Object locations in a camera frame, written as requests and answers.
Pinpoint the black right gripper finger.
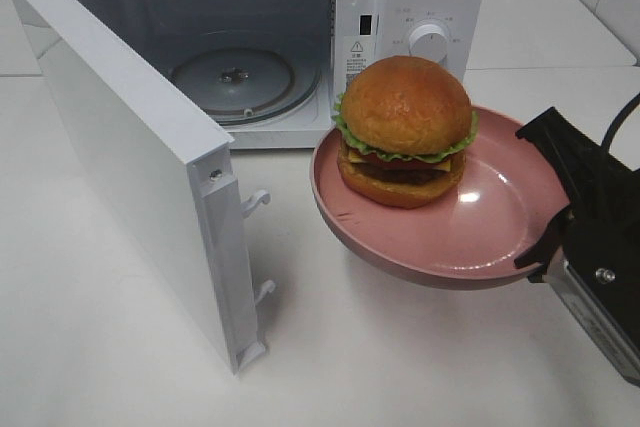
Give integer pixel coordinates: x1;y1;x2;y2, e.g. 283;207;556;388
514;211;574;283
515;107;608;207

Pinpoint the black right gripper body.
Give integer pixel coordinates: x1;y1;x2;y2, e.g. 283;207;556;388
559;151;640;293

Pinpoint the pink round plate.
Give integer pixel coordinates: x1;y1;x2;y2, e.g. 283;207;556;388
310;108;568;290

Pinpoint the burger with lettuce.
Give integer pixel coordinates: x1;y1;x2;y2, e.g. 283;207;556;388
333;56;478;209

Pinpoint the white microwave door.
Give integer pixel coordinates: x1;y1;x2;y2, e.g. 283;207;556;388
12;0;275;371

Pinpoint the white upper microwave knob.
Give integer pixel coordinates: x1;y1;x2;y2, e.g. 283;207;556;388
407;20;449;64

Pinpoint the white warning label sticker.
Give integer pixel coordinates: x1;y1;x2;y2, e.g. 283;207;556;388
341;35;375;88

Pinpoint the white microwave oven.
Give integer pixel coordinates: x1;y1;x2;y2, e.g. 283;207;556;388
77;0;481;149

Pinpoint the glass microwave turntable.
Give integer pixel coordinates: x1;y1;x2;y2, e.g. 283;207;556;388
171;47;320;126

